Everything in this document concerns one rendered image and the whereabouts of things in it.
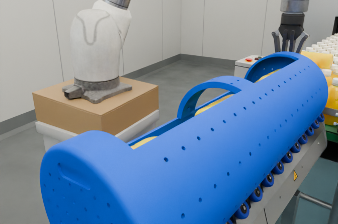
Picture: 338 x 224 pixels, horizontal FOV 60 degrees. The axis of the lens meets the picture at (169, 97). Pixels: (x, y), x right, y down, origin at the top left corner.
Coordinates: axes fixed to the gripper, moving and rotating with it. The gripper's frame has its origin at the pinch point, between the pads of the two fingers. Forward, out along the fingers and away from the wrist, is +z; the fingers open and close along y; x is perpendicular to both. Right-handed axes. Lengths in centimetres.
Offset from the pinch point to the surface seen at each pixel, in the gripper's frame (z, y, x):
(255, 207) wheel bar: 23, -13, 49
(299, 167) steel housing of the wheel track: 27.4, -14.5, 16.8
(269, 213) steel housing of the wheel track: 28, -15, 42
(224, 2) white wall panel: -2, 247, -383
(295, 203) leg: 57, -11, -3
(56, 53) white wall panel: 45, 286, -68
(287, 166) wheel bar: 23.0, -13.0, 25.7
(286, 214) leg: 64, -9, -3
